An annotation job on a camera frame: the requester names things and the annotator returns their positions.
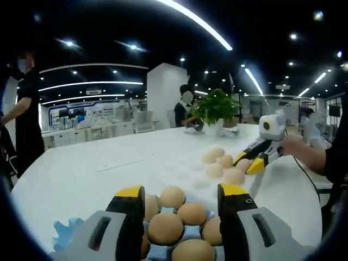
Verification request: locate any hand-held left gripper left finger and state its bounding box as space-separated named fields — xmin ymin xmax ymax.
xmin=66 ymin=185 xmax=146 ymax=261

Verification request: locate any white foam board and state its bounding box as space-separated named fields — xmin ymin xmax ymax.
xmin=152 ymin=145 xmax=272 ymax=215

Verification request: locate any blue egg tray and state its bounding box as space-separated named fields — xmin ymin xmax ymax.
xmin=52 ymin=201 xmax=226 ymax=261

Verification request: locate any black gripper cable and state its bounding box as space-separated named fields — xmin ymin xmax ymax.
xmin=293 ymin=156 xmax=323 ymax=203

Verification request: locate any person's black printed shirt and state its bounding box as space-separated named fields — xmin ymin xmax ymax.
xmin=320 ymin=92 xmax=348 ymax=232

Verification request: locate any white office chair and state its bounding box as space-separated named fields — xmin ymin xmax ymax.
xmin=133 ymin=110 xmax=153 ymax=134

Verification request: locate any white table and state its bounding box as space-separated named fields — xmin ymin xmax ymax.
xmin=10 ymin=124 xmax=334 ymax=253

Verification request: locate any white cabinet row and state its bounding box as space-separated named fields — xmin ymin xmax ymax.
xmin=40 ymin=121 xmax=136 ymax=149

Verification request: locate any white blue packet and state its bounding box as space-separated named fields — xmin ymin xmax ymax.
xmin=222 ymin=126 xmax=240 ymax=137
xmin=184 ymin=123 xmax=205 ymax=136

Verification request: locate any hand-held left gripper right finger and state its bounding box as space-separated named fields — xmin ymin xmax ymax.
xmin=217 ymin=183 xmax=302 ymax=261

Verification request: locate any person's right hand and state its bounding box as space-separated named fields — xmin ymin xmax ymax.
xmin=278 ymin=135 xmax=307 ymax=160

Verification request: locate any cluster of brown eggs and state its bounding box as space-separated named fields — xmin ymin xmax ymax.
xmin=141 ymin=185 xmax=222 ymax=261

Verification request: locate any green plant in white pot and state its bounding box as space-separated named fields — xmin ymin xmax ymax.
xmin=187 ymin=88 xmax=243 ymax=135

